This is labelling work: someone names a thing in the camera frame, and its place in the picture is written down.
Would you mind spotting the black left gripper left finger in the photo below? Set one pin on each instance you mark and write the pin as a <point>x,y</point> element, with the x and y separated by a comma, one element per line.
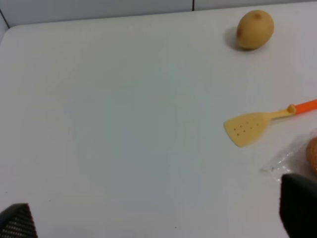
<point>16,221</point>

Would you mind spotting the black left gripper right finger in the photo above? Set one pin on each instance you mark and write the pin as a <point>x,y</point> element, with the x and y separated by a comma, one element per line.
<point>298,206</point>

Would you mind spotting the bread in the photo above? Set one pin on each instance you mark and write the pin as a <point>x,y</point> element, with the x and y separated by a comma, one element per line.
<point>291,159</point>

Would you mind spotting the yellow potato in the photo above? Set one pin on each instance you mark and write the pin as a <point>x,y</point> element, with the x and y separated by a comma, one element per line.
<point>254,30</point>

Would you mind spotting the yellow spatula orange handle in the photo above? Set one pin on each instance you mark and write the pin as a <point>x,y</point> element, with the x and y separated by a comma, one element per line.
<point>245,129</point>

